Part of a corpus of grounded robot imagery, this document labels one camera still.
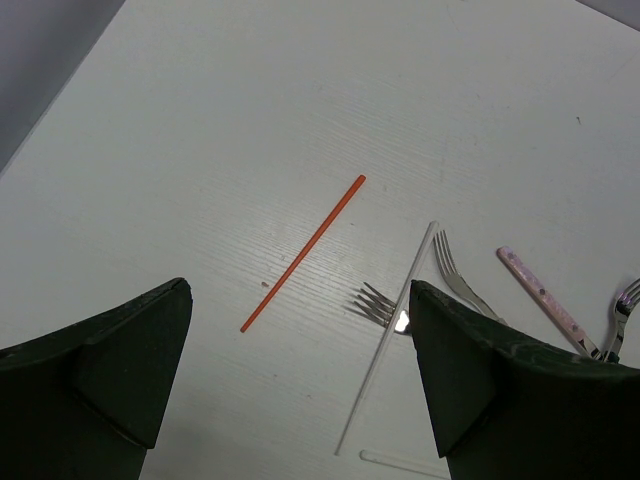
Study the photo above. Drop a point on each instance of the fork with green patterned handle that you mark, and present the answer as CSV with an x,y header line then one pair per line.
x,y
623,306

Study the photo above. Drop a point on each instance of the fork with black patterned handle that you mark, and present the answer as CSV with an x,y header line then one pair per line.
x,y
372,305

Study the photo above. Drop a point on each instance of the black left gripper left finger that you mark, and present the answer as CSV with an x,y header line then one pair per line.
x,y
88,401

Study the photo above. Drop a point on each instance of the grey chopstick lying flat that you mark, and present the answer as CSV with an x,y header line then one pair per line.
x,y
391,461

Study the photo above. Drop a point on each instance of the orange chopstick on left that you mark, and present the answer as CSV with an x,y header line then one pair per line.
x,y
317,235

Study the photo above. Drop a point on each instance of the white chopstick upright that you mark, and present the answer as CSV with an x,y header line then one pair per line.
x,y
388,333

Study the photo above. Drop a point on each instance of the fork with pink handle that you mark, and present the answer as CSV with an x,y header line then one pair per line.
x,y
533,286

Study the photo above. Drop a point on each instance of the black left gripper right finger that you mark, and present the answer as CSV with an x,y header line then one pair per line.
x,y
504,405

